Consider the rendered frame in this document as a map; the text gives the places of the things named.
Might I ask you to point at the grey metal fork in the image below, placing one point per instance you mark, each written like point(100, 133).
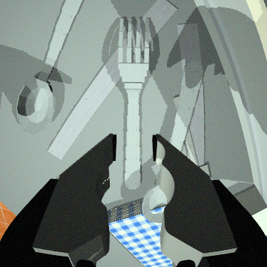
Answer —
point(133, 75)

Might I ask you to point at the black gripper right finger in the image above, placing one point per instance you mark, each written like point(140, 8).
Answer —
point(202, 220)

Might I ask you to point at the blue and white checkered cloth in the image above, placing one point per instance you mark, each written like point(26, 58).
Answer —
point(138, 235)

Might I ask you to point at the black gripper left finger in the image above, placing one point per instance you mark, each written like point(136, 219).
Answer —
point(66, 220)

